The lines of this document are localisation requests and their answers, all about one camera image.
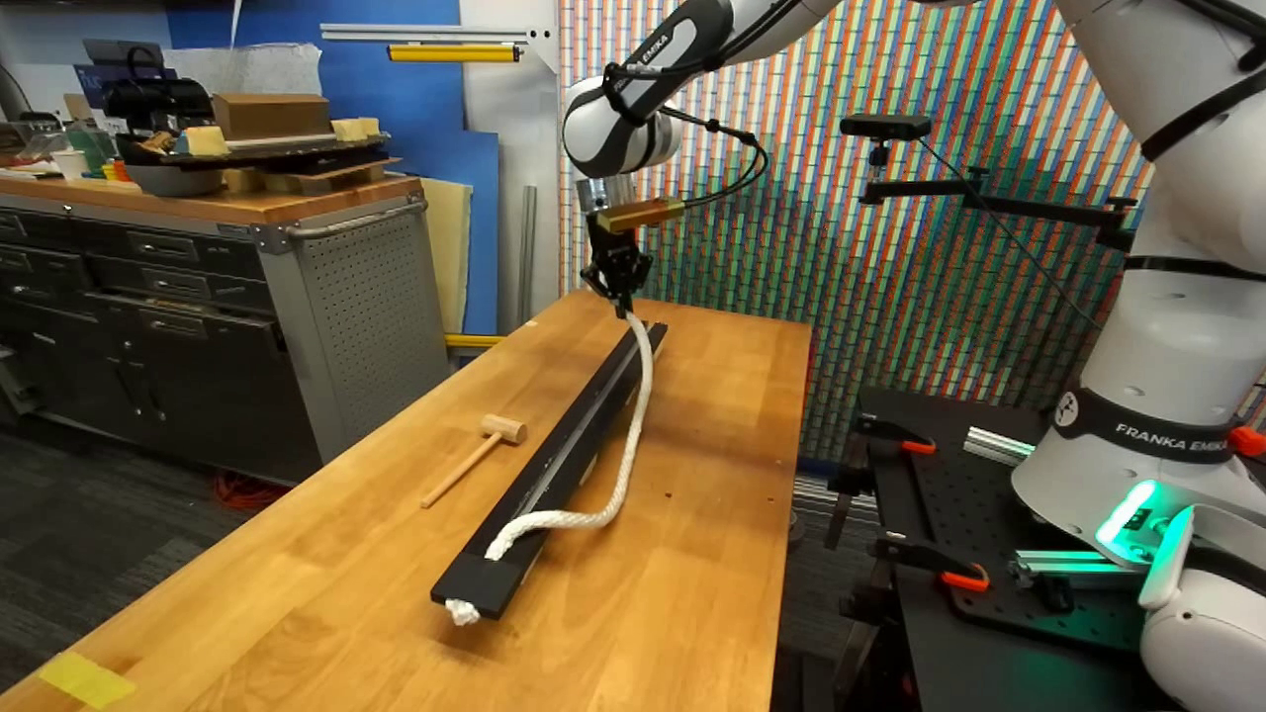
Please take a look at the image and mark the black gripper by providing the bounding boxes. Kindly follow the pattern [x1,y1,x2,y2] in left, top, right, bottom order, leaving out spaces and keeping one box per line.
[583,221,648,315]

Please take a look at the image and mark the white rope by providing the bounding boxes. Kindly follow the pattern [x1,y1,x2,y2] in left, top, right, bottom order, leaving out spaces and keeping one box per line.
[478,309,662,564]

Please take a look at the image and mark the long black board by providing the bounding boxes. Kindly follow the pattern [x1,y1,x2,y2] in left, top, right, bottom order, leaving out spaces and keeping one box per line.
[430,315,666,626]

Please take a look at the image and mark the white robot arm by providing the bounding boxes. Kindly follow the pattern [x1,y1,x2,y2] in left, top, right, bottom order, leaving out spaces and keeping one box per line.
[1014,0,1266,712]

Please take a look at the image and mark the small wooden mallet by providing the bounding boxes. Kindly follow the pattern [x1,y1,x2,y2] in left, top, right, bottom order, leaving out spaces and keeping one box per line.
[420,415,528,510]

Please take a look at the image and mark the yellow level bar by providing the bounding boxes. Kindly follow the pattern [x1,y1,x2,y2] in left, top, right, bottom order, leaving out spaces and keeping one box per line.
[389,42,517,62]

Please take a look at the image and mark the grey tool cabinet wood top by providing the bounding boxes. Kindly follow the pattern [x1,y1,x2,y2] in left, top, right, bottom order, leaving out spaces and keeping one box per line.
[0,129,446,483]

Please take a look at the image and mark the black mounting plate with clamps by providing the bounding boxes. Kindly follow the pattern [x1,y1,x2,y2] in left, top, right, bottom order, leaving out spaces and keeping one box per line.
[850,391,1181,712]

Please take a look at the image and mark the yellow tape patch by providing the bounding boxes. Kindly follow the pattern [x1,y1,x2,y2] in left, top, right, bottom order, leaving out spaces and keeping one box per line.
[37,654,135,712]

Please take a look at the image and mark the black camera on boom arm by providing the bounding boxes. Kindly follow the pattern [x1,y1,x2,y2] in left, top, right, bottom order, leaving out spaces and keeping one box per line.
[840,116,1132,251]

